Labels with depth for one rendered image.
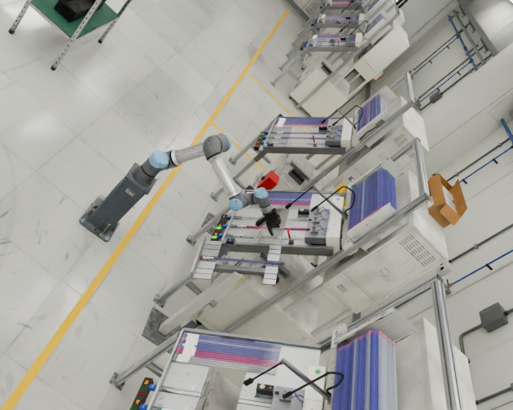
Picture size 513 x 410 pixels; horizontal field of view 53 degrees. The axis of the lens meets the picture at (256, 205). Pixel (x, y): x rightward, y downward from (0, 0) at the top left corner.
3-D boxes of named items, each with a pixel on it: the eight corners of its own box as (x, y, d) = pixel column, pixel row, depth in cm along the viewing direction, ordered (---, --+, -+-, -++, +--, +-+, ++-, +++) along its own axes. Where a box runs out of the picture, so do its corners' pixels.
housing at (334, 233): (326, 255, 322) (326, 237, 315) (332, 213, 363) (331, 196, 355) (339, 255, 320) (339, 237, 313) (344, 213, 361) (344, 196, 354)
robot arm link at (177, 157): (151, 154, 342) (217, 133, 314) (165, 152, 354) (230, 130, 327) (157, 172, 343) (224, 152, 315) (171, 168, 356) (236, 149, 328)
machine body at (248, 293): (190, 322, 375) (246, 281, 343) (215, 263, 433) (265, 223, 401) (255, 373, 390) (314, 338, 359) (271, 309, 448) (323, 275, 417)
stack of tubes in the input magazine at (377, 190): (348, 230, 311) (383, 205, 297) (352, 188, 353) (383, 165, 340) (361, 243, 314) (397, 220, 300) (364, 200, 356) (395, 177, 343)
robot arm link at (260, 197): (255, 187, 321) (267, 185, 317) (260, 202, 326) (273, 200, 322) (250, 194, 315) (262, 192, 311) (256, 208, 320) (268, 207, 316)
